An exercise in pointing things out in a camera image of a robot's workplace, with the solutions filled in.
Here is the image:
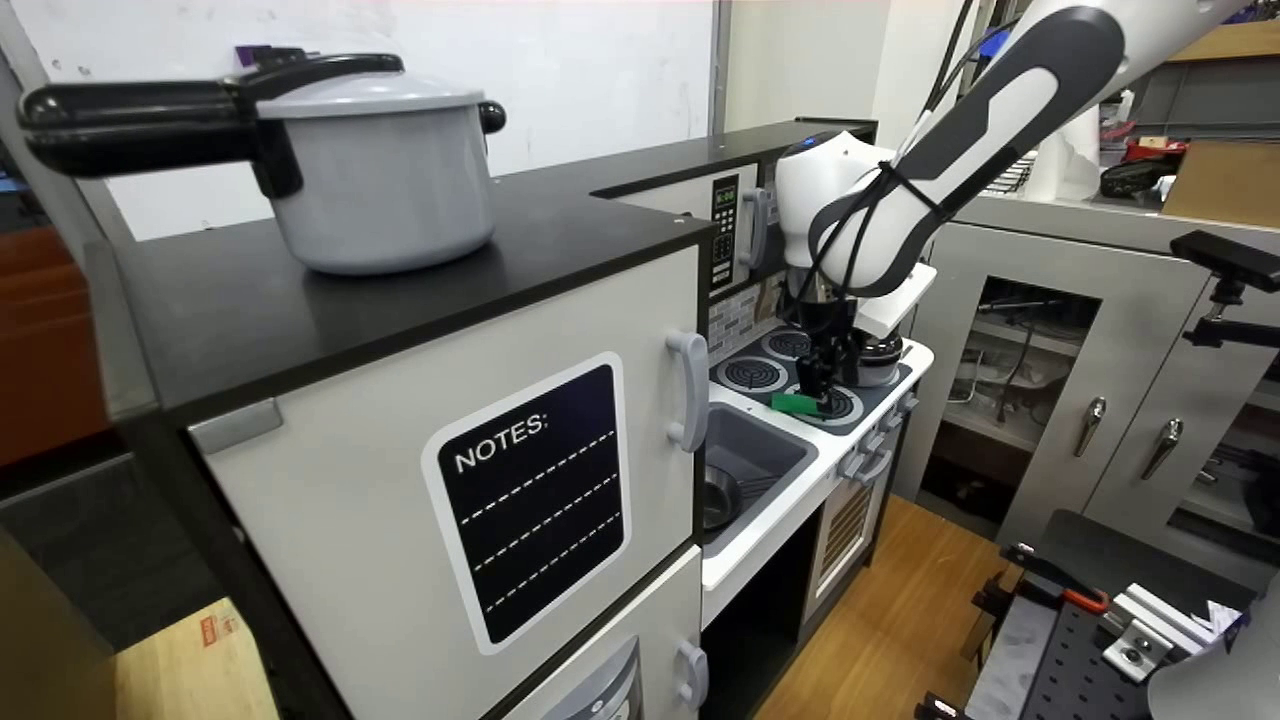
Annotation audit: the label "white pot with black lid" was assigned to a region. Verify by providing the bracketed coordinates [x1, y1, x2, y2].
[15, 39, 511, 279]

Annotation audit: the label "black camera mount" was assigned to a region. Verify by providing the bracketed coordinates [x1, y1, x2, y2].
[1169, 227, 1280, 354]

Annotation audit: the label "black glass pot lid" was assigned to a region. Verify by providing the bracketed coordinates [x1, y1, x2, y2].
[862, 330, 914, 366]

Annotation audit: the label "silver cabinet handle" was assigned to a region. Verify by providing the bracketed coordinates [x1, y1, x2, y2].
[1140, 412, 1187, 483]
[1071, 393, 1112, 460]

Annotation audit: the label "short aluminium extrusion pieces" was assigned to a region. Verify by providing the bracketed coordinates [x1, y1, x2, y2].
[1095, 579, 1248, 687]

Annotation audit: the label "toy microwave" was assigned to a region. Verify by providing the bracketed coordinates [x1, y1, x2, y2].
[609, 161, 784, 359]

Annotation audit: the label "grey toy sink basin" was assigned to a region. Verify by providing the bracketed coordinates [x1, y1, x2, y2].
[691, 397, 819, 552]

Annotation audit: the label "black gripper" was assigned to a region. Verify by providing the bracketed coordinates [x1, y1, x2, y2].
[792, 293, 878, 405]

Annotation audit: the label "cardboard box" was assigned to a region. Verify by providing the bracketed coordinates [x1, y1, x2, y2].
[1159, 130, 1280, 232]
[108, 592, 285, 720]

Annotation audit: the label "grey toy stove top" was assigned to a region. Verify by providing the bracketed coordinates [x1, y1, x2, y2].
[707, 320, 925, 440]

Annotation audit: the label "light grey curved cover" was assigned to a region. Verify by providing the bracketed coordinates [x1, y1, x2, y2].
[1140, 566, 1280, 720]

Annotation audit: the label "small grey pot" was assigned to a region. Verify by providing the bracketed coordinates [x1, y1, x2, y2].
[858, 337, 914, 393]

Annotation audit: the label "black clamp orange grip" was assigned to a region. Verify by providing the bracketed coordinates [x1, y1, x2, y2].
[998, 535, 1112, 619]

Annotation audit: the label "brown wooden cabinet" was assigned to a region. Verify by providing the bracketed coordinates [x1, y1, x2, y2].
[0, 220, 111, 470]

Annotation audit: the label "white toy oven door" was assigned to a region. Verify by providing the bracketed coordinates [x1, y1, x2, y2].
[798, 444, 901, 631]

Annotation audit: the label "black perforated breadboard table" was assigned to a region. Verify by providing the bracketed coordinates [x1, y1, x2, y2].
[960, 504, 1280, 720]

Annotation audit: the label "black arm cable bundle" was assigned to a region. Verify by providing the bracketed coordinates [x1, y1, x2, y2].
[806, 154, 944, 302]

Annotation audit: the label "small steel saucepan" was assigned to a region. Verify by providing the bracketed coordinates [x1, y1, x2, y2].
[691, 463, 744, 535]

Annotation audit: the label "grey fridge dispenser panel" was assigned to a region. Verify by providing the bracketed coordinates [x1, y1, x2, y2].
[570, 640, 650, 720]

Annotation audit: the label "long white door handle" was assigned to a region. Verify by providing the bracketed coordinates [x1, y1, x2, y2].
[663, 329, 718, 456]

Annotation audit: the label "grey oven door handle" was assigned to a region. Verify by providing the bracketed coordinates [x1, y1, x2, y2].
[837, 444, 895, 487]

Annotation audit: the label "grey metal cabinet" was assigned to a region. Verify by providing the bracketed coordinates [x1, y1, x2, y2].
[888, 163, 1280, 592]

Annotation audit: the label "black notes chalkboard panel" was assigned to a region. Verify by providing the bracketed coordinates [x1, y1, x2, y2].
[421, 347, 633, 659]

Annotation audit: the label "white toy kitchen playset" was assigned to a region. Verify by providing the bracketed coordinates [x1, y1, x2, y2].
[118, 116, 942, 720]

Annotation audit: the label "small white door handle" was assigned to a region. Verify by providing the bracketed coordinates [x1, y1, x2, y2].
[669, 636, 718, 712]

